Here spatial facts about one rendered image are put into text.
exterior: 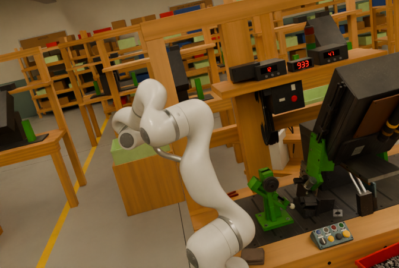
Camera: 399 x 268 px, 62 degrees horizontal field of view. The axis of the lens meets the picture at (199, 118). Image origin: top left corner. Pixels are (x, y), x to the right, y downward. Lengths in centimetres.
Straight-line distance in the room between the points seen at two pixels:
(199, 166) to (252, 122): 91
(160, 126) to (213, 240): 37
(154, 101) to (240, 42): 87
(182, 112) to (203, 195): 25
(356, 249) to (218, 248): 76
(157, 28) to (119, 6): 978
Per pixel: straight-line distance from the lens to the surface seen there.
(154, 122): 93
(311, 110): 207
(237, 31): 175
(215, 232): 104
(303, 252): 155
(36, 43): 1191
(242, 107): 181
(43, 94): 1136
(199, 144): 99
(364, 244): 164
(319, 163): 164
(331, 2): 953
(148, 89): 104
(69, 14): 1166
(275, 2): 182
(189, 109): 98
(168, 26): 169
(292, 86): 177
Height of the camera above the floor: 190
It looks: 16 degrees down
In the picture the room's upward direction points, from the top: 13 degrees counter-clockwise
